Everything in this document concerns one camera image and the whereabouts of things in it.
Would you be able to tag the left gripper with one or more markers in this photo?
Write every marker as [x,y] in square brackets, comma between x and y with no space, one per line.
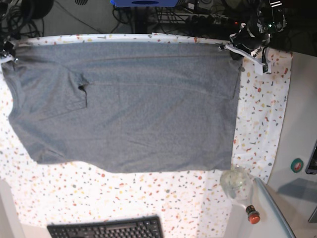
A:
[250,38]

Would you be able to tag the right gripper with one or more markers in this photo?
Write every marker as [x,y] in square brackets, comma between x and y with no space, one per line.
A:
[7,49]

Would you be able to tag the grey t-shirt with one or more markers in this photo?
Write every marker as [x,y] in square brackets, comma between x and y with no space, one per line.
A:
[126,107]

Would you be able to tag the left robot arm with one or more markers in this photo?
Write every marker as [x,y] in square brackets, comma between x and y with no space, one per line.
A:
[263,18]

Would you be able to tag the black power strip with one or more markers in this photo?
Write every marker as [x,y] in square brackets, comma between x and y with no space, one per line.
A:
[217,19]

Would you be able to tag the blue box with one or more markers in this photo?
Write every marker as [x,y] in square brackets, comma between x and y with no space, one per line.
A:
[145,3]

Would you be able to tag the green tape roll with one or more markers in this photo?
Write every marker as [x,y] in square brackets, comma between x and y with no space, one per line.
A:
[297,165]

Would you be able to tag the smartphone at right edge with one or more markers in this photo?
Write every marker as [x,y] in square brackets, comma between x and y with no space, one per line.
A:
[311,168]

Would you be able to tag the clear bottle with orange cap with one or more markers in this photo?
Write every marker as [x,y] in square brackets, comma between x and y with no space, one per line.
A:
[238,186]

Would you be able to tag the black keyboard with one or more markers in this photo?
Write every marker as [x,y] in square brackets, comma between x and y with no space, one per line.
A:
[147,227]

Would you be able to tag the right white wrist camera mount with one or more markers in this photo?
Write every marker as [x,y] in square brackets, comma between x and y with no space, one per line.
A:
[6,57]

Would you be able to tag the grey metal rail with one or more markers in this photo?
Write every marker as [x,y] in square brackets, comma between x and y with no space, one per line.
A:
[272,223]

